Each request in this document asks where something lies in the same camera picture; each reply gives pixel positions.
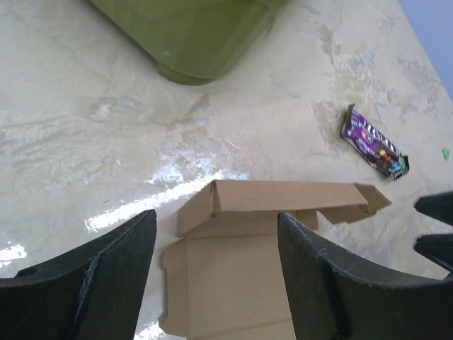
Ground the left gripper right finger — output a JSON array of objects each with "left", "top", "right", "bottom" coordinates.
[{"left": 277, "top": 212, "right": 452, "bottom": 339}]

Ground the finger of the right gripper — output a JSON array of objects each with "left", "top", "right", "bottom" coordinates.
[
  {"left": 414, "top": 191, "right": 453, "bottom": 226},
  {"left": 414, "top": 234, "right": 452, "bottom": 272}
]

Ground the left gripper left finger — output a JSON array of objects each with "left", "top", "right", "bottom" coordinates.
[{"left": 1, "top": 210, "right": 156, "bottom": 339}]

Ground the purple candy bar wrapper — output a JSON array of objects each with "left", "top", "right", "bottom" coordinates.
[{"left": 340, "top": 104, "right": 410, "bottom": 181}]

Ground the brown cardboard paper box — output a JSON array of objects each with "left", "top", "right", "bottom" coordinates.
[{"left": 160, "top": 180, "right": 390, "bottom": 339}]

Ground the small green scrap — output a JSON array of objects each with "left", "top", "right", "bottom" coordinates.
[{"left": 442, "top": 148, "right": 450, "bottom": 161}]

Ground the olive green plastic bin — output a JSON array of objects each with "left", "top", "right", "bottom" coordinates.
[{"left": 93, "top": 0, "right": 286, "bottom": 86}]

